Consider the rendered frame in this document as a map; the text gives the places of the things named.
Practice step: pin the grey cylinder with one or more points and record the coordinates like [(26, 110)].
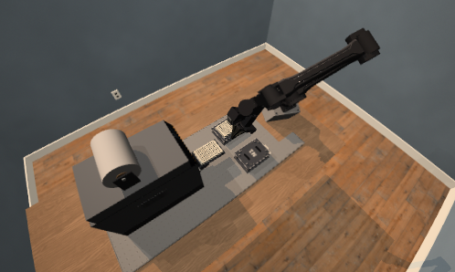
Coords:
[(113, 155)]

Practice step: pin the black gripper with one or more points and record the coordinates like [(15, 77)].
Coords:
[(241, 129)]

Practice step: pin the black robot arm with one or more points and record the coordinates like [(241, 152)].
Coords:
[(271, 96)]

